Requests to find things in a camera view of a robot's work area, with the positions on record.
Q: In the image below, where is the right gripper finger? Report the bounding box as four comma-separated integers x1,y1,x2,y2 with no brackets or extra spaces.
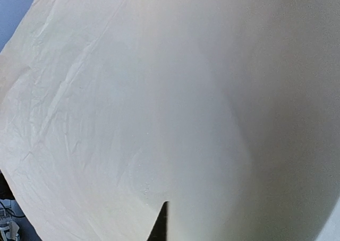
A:
147,201,169,241

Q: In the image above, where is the tan kraft paper sheet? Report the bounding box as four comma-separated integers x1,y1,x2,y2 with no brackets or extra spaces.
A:
1,0,339,240

